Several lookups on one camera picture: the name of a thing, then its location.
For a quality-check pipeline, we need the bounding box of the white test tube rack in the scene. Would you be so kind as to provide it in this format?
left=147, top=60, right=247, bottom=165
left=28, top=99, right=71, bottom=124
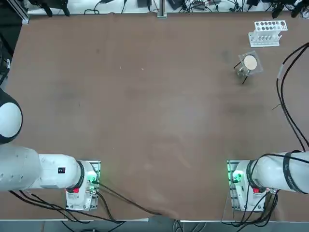
left=248, top=20, right=289, bottom=48

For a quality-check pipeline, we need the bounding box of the aluminium frame profile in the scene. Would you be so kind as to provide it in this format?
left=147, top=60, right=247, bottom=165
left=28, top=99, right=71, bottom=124
left=9, top=0, right=29, bottom=24

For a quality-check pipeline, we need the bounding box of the black cable with white tag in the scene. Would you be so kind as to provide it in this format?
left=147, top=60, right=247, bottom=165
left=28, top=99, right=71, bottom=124
left=276, top=42, right=309, bottom=152

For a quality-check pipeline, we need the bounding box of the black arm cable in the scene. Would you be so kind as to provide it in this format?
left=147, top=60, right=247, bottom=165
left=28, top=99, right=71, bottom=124
left=281, top=45, right=309, bottom=148

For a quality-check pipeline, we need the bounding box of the black wire tripod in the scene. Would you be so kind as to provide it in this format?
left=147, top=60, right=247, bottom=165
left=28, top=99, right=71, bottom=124
left=233, top=60, right=249, bottom=85

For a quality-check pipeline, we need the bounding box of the black base cable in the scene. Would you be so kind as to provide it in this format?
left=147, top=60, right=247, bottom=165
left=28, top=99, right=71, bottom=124
left=8, top=189, right=126, bottom=223
left=96, top=182, right=162, bottom=216
left=221, top=188, right=279, bottom=228

